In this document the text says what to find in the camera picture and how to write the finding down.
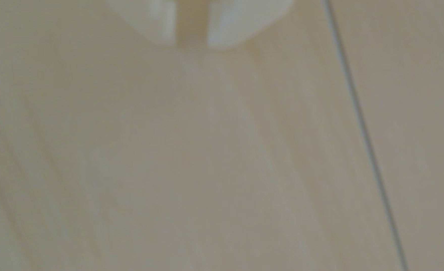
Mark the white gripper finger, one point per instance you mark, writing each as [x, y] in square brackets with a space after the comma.
[150, 17]
[241, 18]

